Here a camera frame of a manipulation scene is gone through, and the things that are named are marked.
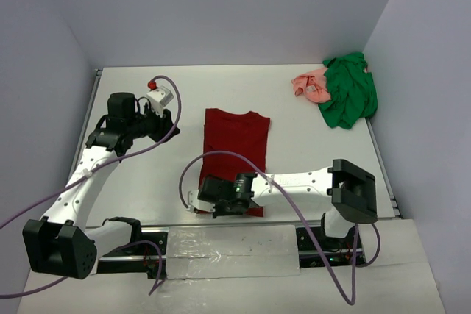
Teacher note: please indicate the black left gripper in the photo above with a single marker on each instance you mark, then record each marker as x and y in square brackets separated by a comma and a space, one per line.
[165, 125]

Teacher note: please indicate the green t shirt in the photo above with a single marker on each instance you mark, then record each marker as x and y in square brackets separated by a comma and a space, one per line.
[346, 117]

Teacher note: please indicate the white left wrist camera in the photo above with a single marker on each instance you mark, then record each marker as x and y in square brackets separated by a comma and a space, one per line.
[159, 97]

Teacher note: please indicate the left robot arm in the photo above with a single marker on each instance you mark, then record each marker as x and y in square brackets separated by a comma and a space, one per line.
[59, 243]

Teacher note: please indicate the white taped cover plate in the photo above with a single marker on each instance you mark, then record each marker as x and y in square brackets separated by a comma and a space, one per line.
[232, 252]

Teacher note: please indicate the pink t shirt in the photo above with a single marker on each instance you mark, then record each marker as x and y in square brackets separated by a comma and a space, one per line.
[312, 88]

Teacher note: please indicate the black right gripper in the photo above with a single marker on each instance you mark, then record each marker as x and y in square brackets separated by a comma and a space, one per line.
[219, 211]

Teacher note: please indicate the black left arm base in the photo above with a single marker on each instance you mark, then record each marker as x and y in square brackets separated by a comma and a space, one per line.
[141, 258]

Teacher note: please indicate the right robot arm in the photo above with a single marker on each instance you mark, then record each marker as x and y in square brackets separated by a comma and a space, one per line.
[343, 193]

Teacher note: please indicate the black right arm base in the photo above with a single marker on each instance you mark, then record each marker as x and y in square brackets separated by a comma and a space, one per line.
[338, 251]

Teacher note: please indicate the aluminium table frame rail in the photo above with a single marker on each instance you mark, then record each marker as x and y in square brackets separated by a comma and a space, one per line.
[392, 198]

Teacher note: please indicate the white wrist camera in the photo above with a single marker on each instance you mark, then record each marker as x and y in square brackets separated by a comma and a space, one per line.
[159, 97]
[198, 206]

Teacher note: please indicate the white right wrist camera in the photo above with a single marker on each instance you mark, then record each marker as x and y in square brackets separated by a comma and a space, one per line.
[198, 206]

